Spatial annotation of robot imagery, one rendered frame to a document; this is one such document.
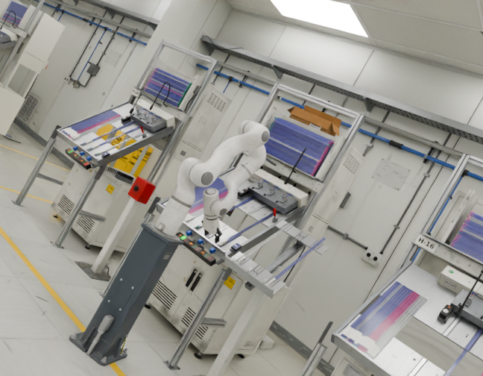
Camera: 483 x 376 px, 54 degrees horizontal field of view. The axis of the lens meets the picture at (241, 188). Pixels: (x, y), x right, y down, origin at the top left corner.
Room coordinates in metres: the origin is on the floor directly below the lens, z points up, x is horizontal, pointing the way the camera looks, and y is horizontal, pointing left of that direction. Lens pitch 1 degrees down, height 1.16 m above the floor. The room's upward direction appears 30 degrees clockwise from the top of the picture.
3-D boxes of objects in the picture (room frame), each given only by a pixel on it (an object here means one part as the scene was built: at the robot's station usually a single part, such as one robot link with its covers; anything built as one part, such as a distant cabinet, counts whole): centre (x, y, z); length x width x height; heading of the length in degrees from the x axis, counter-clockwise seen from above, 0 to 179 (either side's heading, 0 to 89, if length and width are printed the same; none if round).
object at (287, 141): (3.29, -0.20, 1.52); 0.51 x 0.13 x 0.27; 53
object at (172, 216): (2.46, 0.24, 0.79); 0.19 x 0.19 x 0.18
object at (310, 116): (3.60, -0.29, 1.82); 0.68 x 0.30 x 0.20; 53
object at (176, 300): (3.43, -0.22, 0.31); 0.70 x 0.65 x 0.62; 53
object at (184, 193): (2.49, 0.26, 1.00); 0.19 x 0.12 x 0.24; 39
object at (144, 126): (4.14, 1.04, 0.66); 1.01 x 0.73 x 1.31; 143
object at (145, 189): (3.48, 0.64, 0.39); 0.24 x 0.24 x 0.78; 53
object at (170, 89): (4.31, 0.93, 0.95); 1.35 x 0.82 x 1.90; 143
